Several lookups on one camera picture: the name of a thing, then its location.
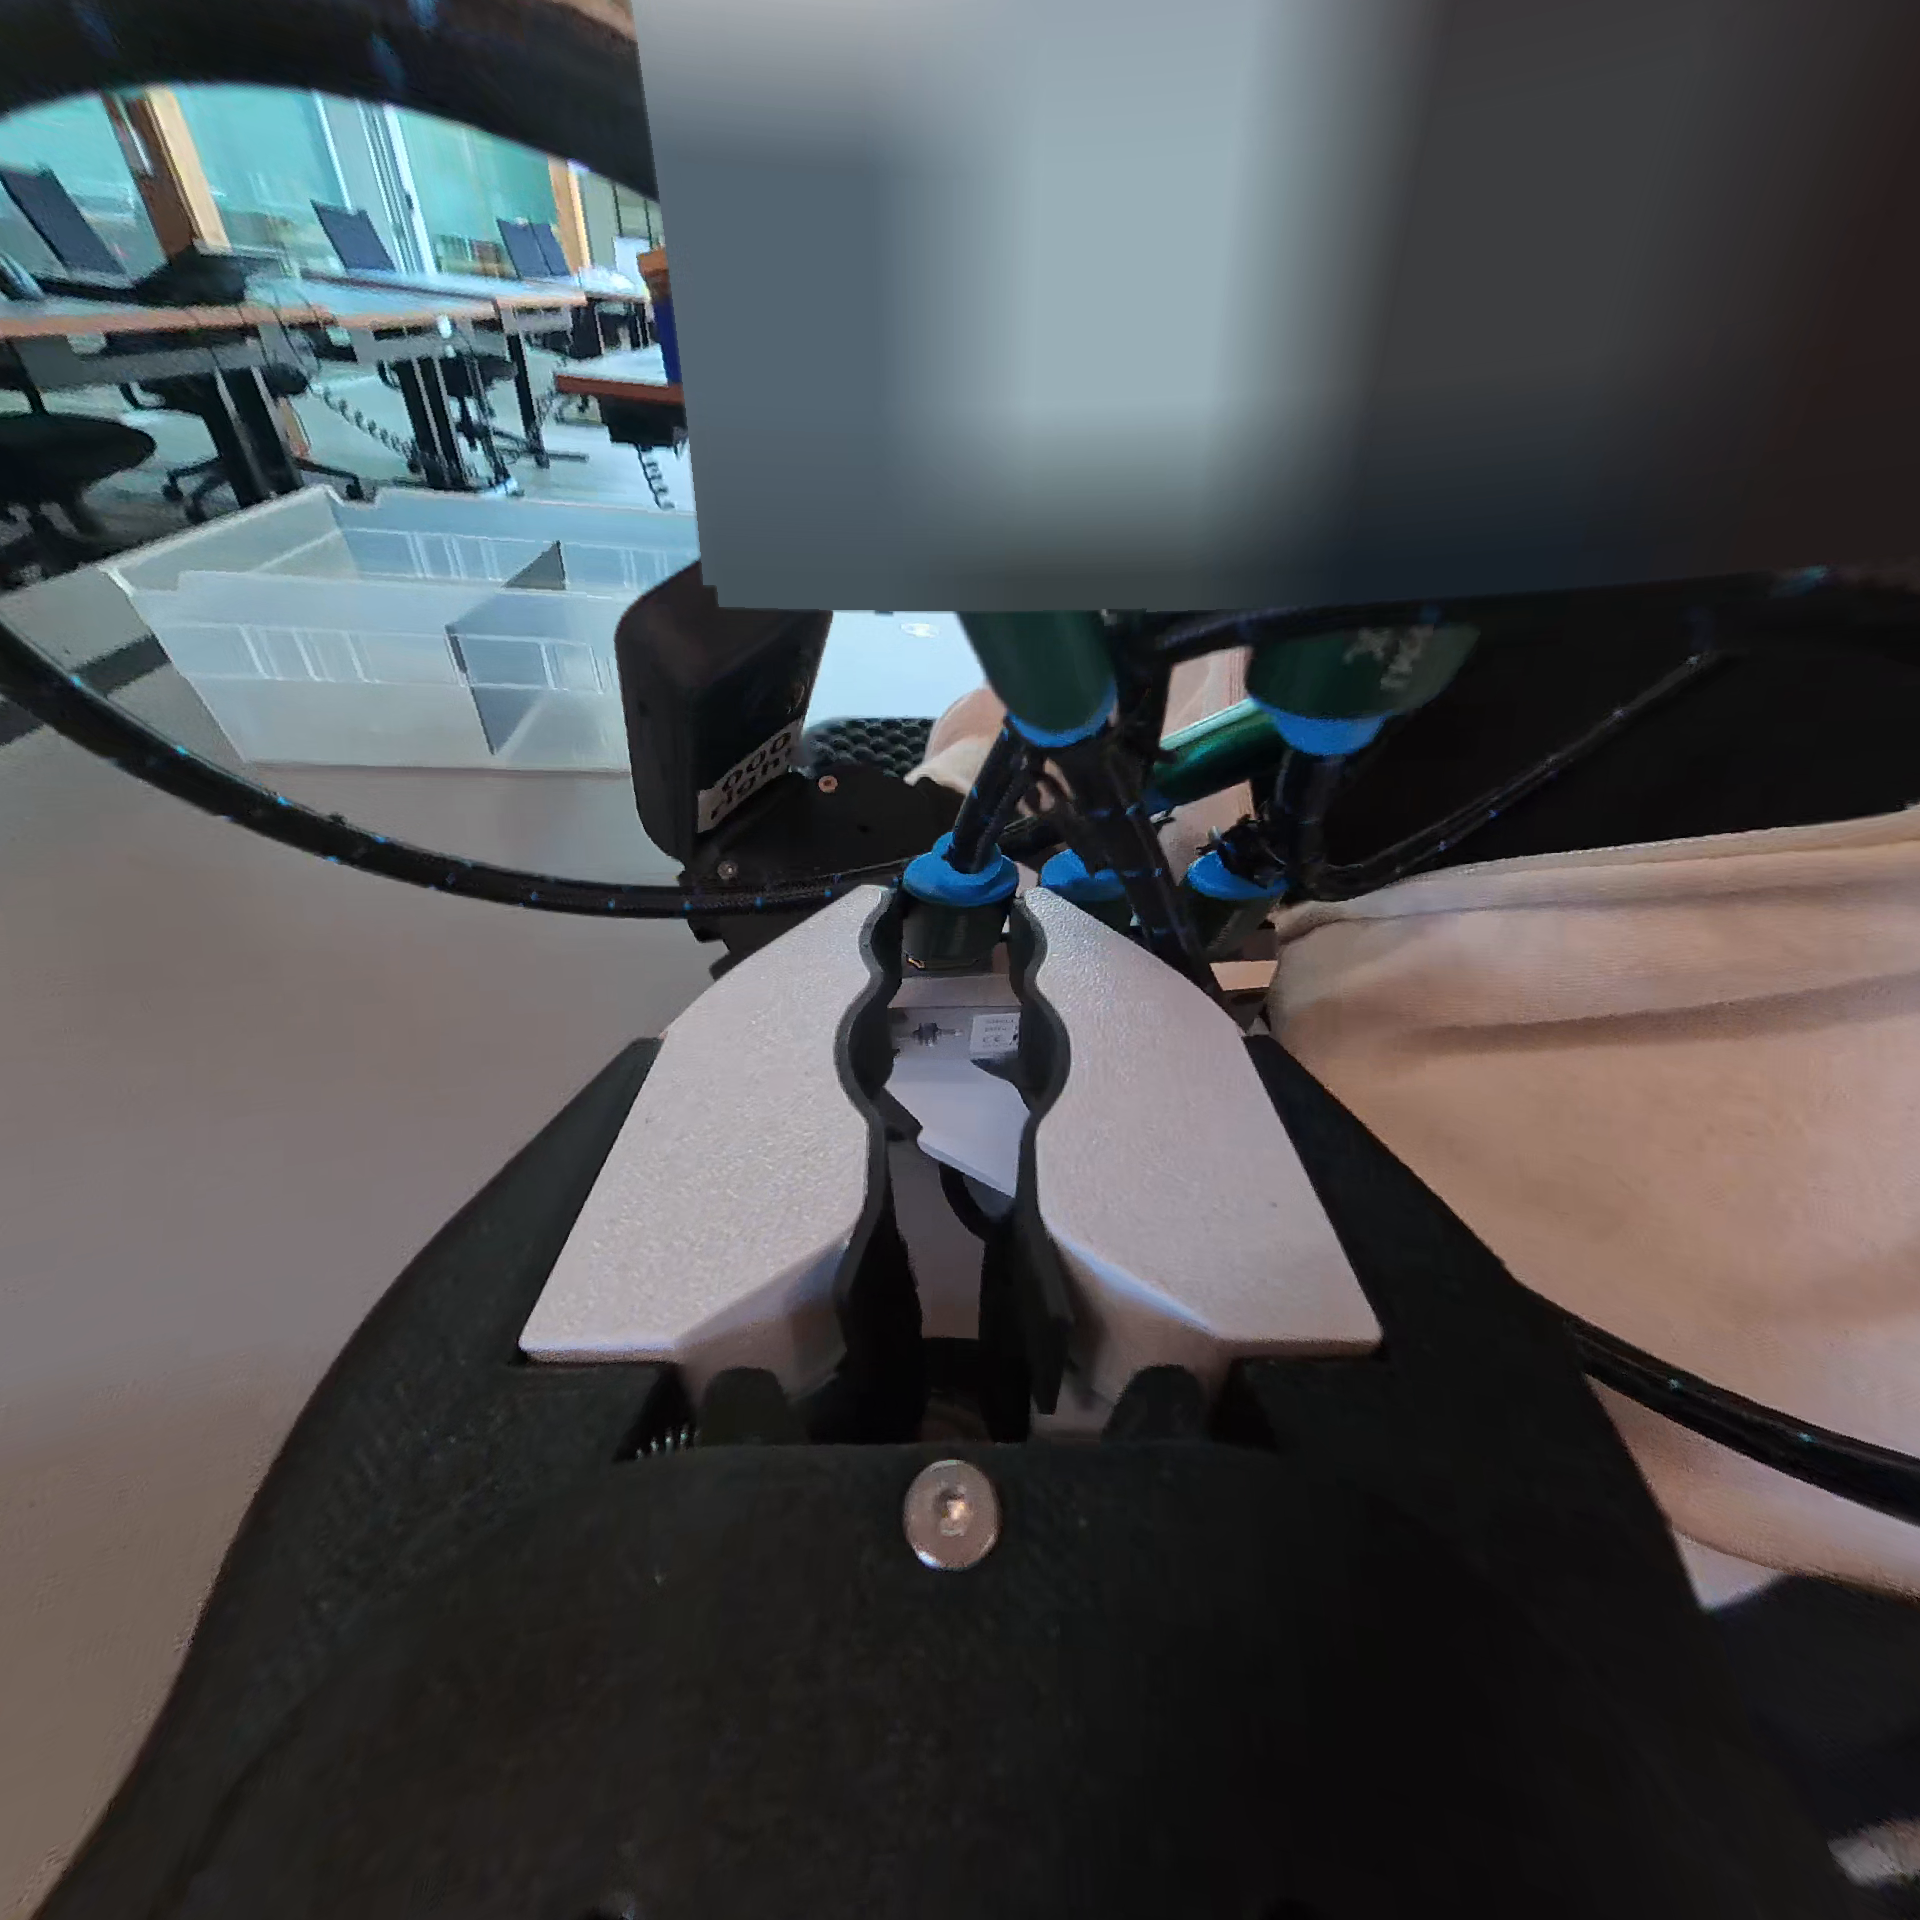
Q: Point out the clear plastic divided bin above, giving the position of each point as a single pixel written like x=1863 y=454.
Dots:
x=300 y=660

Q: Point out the wooden post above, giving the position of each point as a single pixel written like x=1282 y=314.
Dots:
x=172 y=180

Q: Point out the white labelled adapter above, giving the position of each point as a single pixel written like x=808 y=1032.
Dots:
x=967 y=1118

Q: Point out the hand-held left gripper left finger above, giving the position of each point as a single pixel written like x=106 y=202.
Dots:
x=705 y=1170

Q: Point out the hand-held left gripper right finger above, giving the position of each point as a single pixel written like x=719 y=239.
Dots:
x=1201 y=1170

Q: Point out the white desk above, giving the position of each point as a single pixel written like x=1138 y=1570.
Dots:
x=224 y=1201

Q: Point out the person's beige sweater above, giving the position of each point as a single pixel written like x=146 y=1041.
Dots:
x=1576 y=1019

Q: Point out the black laptop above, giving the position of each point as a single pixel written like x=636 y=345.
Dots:
x=211 y=273

